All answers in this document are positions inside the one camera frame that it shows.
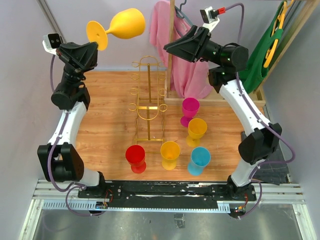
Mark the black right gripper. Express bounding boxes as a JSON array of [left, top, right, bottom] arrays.
[[163, 25, 225, 67]]

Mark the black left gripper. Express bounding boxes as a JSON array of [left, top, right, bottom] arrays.
[[55, 41, 99, 90]]

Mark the yellow wine glass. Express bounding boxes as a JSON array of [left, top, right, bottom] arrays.
[[186, 118, 208, 148], [160, 141, 181, 171], [86, 8, 146, 51]]

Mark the pink plastic wine glass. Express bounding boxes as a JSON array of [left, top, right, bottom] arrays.
[[180, 97, 200, 128]]

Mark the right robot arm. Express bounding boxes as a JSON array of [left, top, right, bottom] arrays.
[[164, 25, 282, 200]]

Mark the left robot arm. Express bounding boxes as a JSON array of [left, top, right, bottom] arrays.
[[37, 42, 107, 198]]

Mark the yellow wine glass front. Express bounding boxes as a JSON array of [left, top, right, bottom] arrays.
[[160, 141, 181, 171]]

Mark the red plastic wine glass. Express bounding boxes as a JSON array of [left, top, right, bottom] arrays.
[[125, 144, 147, 174]]

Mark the blue plastic wine glass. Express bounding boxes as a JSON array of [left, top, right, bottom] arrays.
[[187, 146, 211, 176]]

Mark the grey clothes hanger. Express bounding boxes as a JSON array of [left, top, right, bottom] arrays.
[[174, 0, 193, 27]]

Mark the pink t-shirt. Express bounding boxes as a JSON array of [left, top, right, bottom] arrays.
[[149, 0, 213, 99]]

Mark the green t-shirt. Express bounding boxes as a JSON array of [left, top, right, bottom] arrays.
[[238, 16, 275, 94]]

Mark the yellow clothes hanger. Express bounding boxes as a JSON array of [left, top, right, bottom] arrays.
[[263, 0, 295, 69]]

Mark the dark grey grid mat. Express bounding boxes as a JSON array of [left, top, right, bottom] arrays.
[[253, 145, 290, 185]]

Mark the wooden stand post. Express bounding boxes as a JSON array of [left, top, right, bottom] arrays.
[[166, 0, 175, 93]]

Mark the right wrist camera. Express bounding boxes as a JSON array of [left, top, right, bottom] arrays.
[[200, 6, 220, 33]]

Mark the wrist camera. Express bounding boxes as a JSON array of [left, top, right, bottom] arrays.
[[42, 33, 63, 55], [200, 6, 220, 33]]

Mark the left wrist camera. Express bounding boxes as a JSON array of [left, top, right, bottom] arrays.
[[42, 33, 63, 55]]

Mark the gold wire glass rack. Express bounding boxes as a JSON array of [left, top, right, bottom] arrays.
[[128, 55, 168, 146]]

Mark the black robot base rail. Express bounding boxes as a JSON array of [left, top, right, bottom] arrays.
[[77, 180, 257, 211]]

